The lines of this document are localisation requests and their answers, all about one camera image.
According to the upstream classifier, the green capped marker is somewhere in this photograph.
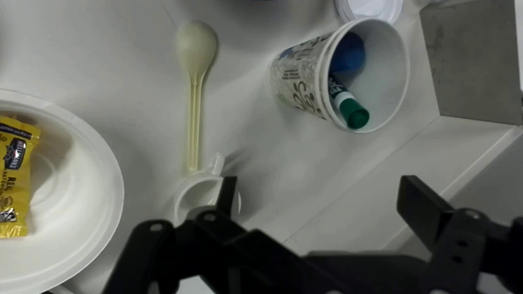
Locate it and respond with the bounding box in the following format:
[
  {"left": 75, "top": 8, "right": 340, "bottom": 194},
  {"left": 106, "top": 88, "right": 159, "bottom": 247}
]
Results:
[{"left": 327, "top": 75, "right": 371, "bottom": 131}]

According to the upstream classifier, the yellow sauce packet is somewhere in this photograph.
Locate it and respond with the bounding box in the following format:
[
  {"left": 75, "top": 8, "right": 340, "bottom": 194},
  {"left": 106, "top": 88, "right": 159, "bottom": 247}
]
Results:
[{"left": 0, "top": 114, "right": 41, "bottom": 240}]

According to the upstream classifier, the wooden cooking spoon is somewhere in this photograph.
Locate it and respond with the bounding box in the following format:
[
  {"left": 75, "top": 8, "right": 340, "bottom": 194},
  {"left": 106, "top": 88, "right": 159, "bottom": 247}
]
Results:
[{"left": 175, "top": 19, "right": 221, "bottom": 175}]

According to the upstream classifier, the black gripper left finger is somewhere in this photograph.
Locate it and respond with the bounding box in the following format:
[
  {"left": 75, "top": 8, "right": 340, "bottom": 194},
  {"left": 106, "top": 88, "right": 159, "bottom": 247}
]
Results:
[{"left": 101, "top": 173, "right": 285, "bottom": 294}]

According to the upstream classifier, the white napkin box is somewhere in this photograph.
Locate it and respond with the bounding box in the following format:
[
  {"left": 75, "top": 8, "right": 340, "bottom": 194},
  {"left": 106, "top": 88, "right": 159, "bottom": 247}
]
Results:
[{"left": 419, "top": 0, "right": 523, "bottom": 127}]

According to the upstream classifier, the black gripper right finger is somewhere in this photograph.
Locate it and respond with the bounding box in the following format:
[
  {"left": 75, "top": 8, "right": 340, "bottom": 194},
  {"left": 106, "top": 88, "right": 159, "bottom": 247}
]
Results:
[{"left": 396, "top": 173, "right": 523, "bottom": 294}]

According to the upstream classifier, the white bowl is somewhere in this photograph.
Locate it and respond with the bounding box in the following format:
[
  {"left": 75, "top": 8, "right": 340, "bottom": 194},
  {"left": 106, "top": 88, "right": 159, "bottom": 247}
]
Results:
[{"left": 0, "top": 88, "right": 126, "bottom": 294}]

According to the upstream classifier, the small white mug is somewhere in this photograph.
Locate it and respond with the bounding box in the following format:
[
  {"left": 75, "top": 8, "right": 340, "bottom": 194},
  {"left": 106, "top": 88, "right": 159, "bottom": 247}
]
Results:
[{"left": 172, "top": 153, "right": 244, "bottom": 225}]

